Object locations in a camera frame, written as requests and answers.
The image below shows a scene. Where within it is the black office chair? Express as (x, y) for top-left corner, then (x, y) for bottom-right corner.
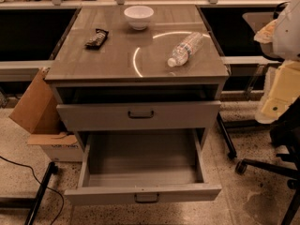
(234, 97), (300, 225)

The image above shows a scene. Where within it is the clear plastic water bottle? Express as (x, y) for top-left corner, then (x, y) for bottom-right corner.
(167, 32), (204, 68)

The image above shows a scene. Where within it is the closed grey upper drawer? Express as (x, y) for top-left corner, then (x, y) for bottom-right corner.
(57, 101), (220, 131)

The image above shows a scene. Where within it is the brown cardboard box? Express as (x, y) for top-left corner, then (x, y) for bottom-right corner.
(9, 68), (61, 134)

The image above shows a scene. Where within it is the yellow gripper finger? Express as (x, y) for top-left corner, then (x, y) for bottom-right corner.
(255, 60), (300, 124)

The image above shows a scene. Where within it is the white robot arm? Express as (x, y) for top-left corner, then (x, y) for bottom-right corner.
(254, 0), (300, 124)

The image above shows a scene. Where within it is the black floor cable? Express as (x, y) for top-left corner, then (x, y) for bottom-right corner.
(0, 155), (66, 225)

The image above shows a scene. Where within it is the grey drawer cabinet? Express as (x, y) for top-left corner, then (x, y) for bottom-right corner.
(45, 5), (230, 206)

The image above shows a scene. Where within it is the black metal leg right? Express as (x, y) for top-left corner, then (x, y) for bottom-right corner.
(217, 114), (236, 159)

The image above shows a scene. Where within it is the black table leg base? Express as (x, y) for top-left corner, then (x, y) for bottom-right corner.
(0, 162), (58, 225)

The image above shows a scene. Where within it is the open grey lower drawer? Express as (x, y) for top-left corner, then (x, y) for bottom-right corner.
(65, 129), (221, 205)

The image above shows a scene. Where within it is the white ceramic bowl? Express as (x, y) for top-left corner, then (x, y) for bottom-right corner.
(124, 6), (154, 30)

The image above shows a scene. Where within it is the white printed cardboard box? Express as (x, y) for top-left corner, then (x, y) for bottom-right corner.
(27, 132), (83, 162)

